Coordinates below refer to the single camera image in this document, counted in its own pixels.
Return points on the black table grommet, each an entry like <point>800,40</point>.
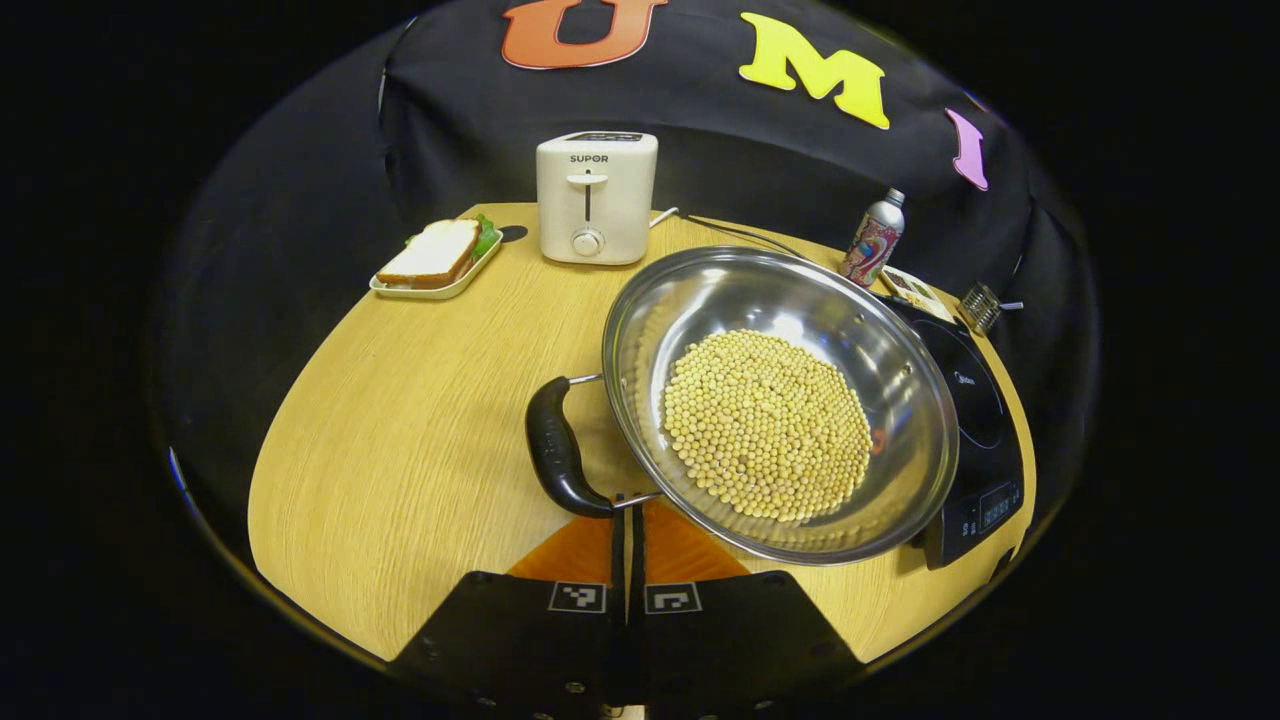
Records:
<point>513,233</point>

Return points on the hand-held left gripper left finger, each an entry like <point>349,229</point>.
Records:
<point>520,640</point>

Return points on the pale green rectangular tray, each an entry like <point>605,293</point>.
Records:
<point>440,290</point>

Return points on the pile of yellow soybeans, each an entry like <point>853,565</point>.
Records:
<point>765,425</point>

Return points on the silver patterned spray bottle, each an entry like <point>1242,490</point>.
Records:
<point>873,245</point>

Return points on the black backdrop cloth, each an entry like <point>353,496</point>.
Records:
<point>700,150</point>

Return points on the small divided dish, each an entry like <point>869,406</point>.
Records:
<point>915,293</point>

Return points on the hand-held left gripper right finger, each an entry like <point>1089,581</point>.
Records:
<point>740,640</point>

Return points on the black induction cooktop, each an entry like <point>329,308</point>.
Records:
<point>975,400</point>

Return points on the white toaster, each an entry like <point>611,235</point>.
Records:
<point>600,210</point>

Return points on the sandwich with lettuce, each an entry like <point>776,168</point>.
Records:
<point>435,255</point>

